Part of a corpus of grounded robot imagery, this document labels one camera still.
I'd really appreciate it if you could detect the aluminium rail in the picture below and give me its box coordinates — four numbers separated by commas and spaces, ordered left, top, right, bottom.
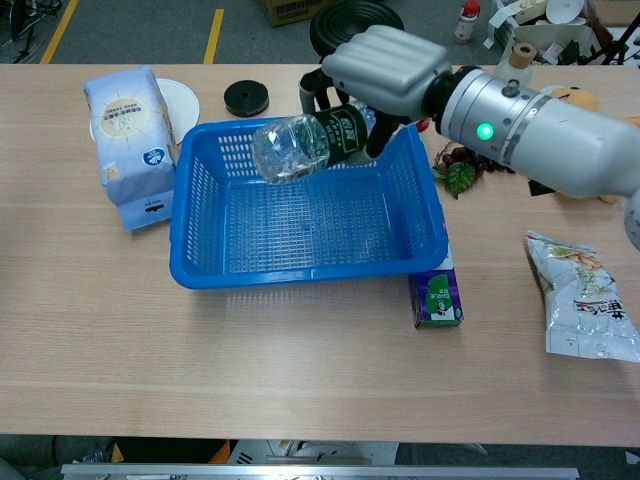
60, 463, 580, 480

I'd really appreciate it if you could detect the black round stool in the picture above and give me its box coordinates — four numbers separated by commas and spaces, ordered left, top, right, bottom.
308, 0, 405, 65

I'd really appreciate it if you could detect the purple toothpaste box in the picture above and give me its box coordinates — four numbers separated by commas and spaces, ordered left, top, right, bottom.
408, 244, 465, 330

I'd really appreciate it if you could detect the small red-capped white bottle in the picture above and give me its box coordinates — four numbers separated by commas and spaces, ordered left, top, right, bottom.
453, 0, 481, 46

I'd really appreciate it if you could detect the blue plastic mesh basket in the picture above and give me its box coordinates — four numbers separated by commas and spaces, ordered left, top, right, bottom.
168, 119, 448, 291

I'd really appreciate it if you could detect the light purple tissue pack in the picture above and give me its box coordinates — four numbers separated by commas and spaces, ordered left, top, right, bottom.
82, 64, 179, 233

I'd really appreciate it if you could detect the purple artificial grape bunch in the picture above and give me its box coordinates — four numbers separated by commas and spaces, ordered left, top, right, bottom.
432, 141, 516, 200

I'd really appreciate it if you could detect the frosted bottle wooden cap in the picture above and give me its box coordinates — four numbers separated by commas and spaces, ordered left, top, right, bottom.
499, 42, 538, 84

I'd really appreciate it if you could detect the white bowl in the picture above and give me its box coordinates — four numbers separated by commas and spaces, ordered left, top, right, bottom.
544, 0, 589, 24

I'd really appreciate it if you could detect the clear water bottle green label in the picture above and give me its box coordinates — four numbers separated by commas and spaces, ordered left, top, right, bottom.
250, 99, 377, 185

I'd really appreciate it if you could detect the black round disc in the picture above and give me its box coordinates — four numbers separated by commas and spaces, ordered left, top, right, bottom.
223, 79, 271, 118

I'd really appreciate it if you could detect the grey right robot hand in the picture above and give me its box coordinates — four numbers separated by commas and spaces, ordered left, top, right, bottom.
298, 24, 454, 161

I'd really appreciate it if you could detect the cardboard box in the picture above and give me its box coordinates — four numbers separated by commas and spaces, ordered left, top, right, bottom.
257, 0, 341, 28

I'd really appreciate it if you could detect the white snack bag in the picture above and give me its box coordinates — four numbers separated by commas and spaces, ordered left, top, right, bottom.
523, 229, 640, 364

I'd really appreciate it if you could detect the white paper plate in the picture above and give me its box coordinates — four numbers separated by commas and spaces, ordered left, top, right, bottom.
89, 77, 201, 146

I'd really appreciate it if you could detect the white storage bin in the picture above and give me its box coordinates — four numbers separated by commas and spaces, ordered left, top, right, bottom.
512, 22, 609, 66

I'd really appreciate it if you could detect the yellow plush toy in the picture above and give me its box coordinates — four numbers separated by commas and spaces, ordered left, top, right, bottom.
542, 85, 640, 204

